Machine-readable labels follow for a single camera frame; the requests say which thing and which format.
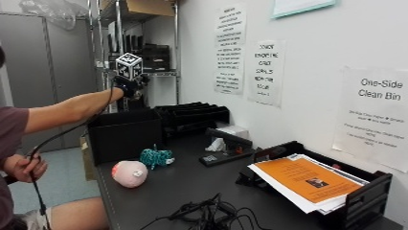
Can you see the black heavy-duty stapler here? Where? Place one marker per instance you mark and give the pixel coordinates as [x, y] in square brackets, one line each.
[227, 145]

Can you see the orange paper sheet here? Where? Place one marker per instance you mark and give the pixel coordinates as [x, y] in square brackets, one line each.
[312, 182]

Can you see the clear plastic bag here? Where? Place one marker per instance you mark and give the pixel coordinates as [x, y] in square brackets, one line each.
[53, 11]

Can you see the teal striped plush toy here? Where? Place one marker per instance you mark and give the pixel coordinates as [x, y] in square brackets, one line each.
[155, 156]

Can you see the short printed wall notice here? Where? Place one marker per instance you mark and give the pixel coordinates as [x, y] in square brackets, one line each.
[266, 73]

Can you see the black device on shelf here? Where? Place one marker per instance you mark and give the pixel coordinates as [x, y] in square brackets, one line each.
[155, 58]

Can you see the cardboard box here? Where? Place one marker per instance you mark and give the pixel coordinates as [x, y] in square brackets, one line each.
[143, 7]

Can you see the black storage box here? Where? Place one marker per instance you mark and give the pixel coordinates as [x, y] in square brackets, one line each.
[125, 135]

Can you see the white small box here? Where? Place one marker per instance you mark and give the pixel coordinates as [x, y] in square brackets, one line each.
[232, 131]

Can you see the pink round plush toy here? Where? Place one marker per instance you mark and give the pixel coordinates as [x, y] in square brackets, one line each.
[129, 174]

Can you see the teal framed wall board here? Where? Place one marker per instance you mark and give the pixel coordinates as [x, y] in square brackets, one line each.
[301, 6]

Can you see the stack of white papers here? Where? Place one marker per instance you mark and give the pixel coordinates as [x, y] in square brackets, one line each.
[297, 198]

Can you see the white marker cube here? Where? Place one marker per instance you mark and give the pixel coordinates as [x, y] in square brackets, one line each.
[129, 65]

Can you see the grey metal cabinet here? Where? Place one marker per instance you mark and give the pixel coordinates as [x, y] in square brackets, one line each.
[42, 80]

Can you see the black paper tray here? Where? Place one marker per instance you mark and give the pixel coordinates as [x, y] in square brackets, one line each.
[339, 195]

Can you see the tall printed wall notice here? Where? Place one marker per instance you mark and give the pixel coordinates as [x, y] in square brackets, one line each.
[230, 49]

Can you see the black slotted file organizer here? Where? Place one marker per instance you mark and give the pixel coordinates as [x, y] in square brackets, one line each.
[191, 116]

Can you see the the person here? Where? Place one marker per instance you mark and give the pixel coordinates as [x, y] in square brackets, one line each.
[16, 153]

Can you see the large white wall sign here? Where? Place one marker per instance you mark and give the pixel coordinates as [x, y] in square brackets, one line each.
[373, 118]

